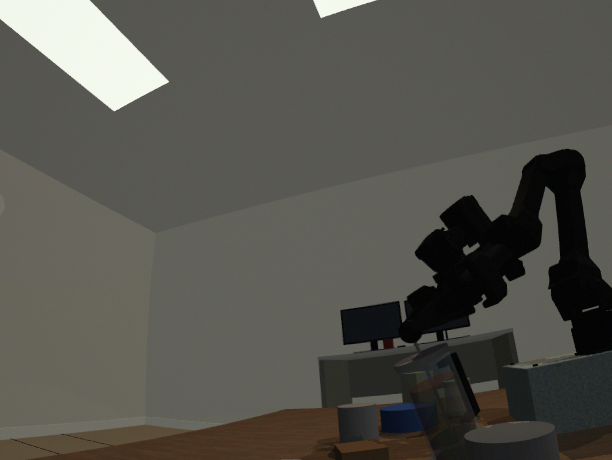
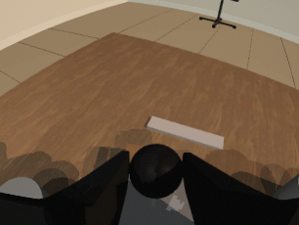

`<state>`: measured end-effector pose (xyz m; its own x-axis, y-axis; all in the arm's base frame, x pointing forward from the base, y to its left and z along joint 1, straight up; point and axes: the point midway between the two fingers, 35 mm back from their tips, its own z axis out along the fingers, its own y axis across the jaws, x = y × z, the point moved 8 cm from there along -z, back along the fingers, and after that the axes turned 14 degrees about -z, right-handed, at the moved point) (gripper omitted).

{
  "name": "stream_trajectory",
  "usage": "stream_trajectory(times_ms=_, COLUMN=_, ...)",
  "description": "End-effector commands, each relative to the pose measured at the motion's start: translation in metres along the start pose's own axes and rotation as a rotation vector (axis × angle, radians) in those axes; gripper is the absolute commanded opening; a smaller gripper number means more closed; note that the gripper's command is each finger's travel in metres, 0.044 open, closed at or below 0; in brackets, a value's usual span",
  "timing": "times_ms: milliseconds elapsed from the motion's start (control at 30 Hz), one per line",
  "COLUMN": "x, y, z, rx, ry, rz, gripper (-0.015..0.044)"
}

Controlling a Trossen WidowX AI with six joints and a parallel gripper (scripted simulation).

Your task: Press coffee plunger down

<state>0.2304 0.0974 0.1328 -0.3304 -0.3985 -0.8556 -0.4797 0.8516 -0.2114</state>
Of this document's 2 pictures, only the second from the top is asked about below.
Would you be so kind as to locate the white flat bar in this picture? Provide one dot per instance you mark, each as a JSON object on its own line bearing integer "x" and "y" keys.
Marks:
{"x": 184, "y": 132}

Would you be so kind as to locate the dark grey cylinder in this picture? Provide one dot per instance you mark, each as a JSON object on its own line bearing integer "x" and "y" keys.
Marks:
{"x": 24, "y": 187}
{"x": 290, "y": 190}

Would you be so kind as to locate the glass french press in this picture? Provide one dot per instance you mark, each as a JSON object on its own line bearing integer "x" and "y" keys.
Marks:
{"x": 156, "y": 192}

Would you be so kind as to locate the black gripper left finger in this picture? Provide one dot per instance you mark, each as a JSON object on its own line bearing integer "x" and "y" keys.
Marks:
{"x": 96, "y": 199}

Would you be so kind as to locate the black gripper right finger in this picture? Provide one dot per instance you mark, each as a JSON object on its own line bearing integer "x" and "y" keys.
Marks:
{"x": 217, "y": 199}

